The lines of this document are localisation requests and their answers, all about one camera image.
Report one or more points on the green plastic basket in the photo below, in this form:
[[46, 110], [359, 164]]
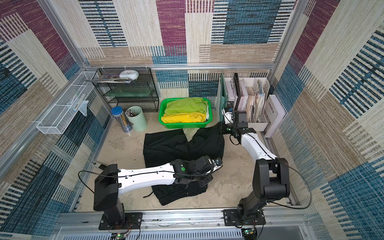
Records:
[[184, 125]]

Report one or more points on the blue lid pencil jar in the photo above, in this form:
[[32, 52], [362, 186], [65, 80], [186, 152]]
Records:
[[119, 116]]

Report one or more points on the green folder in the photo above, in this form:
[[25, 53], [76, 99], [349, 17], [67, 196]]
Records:
[[221, 97]]

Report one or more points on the yellow folded cloth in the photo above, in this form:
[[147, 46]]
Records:
[[183, 118]]

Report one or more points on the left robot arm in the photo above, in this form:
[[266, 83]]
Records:
[[113, 182]]

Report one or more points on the white round object on shelf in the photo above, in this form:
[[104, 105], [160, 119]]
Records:
[[130, 75]]

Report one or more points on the white file organizer box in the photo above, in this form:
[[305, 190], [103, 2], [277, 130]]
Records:
[[250, 95]]

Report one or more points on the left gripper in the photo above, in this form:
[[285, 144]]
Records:
[[204, 183]]

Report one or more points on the lime green folded cloth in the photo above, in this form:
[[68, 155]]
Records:
[[186, 106]]

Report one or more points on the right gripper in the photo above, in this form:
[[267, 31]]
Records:
[[225, 129]]

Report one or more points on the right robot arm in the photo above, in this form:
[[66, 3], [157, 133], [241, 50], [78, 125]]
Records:
[[271, 180]]

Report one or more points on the white box with text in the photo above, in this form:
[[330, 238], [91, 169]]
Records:
[[274, 113]]

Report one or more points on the white wire wall basket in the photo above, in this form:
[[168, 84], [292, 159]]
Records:
[[72, 101]]

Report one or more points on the black shorts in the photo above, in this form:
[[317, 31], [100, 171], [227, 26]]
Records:
[[172, 147]]

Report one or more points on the mint green cup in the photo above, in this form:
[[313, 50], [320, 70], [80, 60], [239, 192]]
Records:
[[136, 118]]

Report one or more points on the black wire shelf rack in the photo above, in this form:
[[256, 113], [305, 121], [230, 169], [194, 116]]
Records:
[[122, 93]]

